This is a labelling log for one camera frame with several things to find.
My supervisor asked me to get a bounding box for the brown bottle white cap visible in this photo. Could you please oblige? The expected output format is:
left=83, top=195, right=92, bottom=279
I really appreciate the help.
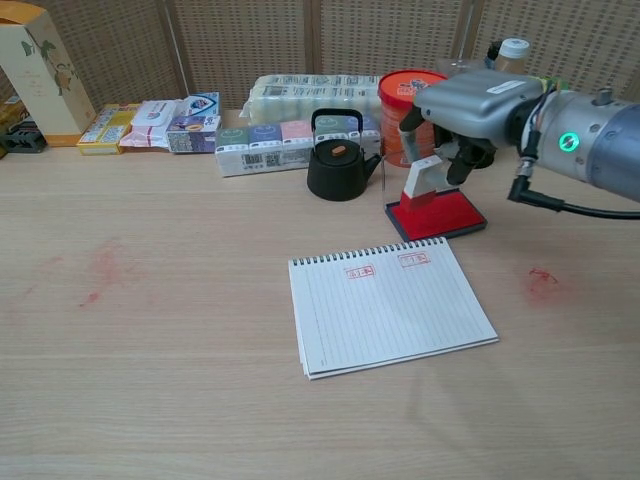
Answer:
left=492, top=38, right=531, bottom=76

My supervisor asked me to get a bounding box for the yellow flat box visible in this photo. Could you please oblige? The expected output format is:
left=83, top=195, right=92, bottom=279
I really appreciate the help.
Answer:
left=75, top=103, right=141, bottom=156

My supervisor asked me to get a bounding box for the clear plastic box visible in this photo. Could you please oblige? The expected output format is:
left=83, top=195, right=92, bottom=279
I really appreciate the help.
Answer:
left=437, top=57, right=494, bottom=81

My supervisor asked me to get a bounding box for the gold foil package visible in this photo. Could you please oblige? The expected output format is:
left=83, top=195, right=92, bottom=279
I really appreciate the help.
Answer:
left=0, top=94, right=31, bottom=129

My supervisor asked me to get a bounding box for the red white rubber stamp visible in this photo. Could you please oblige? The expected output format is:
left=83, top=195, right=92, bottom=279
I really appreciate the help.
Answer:
left=399, top=155, right=450, bottom=212

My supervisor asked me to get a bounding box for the spiral white notepad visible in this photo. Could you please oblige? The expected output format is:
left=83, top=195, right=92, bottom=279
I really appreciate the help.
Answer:
left=288, top=237, right=500, bottom=382

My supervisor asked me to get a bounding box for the large clear tissue pack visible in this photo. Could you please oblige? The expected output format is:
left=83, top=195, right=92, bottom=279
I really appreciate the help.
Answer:
left=242, top=73, right=384, bottom=124

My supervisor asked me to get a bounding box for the pink wet wipes pack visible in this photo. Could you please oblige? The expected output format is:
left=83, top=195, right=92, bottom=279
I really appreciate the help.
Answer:
left=118, top=98, right=189, bottom=153

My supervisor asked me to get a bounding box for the red ink pad clear lid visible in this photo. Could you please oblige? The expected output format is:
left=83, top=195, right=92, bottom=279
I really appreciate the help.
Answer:
left=379, top=149, right=489, bottom=241

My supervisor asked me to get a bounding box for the tall beige orange carton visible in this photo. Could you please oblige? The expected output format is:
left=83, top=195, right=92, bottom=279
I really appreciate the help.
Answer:
left=0, top=9, right=97, bottom=148

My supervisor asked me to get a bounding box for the wicker folding screen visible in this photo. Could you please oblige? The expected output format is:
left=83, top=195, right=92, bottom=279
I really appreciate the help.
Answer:
left=0, top=0, right=640, bottom=114

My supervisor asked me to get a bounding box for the small purple box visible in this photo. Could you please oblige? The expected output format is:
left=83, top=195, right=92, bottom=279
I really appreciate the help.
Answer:
left=165, top=114, right=222, bottom=155

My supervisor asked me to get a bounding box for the orange lidded tub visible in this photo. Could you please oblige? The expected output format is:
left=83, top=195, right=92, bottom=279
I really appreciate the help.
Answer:
left=377, top=69, right=450, bottom=169

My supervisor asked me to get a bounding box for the blue and white box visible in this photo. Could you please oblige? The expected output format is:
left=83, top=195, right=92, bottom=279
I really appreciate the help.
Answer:
left=177, top=91, right=221, bottom=124

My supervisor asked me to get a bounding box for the multicolour pocket tissue pack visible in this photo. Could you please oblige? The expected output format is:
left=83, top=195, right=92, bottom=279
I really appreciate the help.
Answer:
left=214, top=115, right=384, bottom=179

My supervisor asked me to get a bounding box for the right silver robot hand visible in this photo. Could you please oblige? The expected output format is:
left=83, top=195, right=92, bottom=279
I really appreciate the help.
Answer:
left=398, top=69, right=544, bottom=186

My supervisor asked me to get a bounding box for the black plastic holder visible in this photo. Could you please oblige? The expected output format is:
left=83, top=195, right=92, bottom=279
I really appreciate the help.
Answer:
left=0, top=122, right=49, bottom=156

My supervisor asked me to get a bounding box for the black teapot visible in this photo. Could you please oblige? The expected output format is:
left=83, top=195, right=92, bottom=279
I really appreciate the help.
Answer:
left=306, top=108, right=384, bottom=202

